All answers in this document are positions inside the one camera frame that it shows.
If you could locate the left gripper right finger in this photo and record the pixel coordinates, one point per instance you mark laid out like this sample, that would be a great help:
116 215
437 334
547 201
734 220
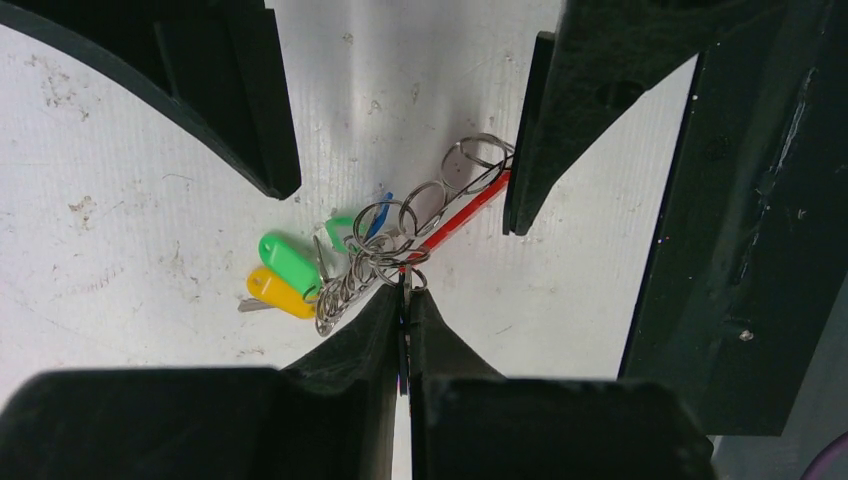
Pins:
468 421

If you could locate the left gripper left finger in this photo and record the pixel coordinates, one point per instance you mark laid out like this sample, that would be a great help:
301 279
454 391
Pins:
328 415

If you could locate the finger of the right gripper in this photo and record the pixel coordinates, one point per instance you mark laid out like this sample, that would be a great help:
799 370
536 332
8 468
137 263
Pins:
750 248
215 68

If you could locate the yellow key tag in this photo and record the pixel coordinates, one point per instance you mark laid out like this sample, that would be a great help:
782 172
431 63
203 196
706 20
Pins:
269 291

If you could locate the green key tag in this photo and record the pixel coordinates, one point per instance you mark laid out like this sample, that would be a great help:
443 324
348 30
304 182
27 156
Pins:
291 266
340 232

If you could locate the red-handled metal key holder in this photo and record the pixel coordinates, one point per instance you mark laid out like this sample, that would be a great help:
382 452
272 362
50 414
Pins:
473 171

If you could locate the blue key tag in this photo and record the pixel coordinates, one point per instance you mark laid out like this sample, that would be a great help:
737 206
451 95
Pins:
380 216

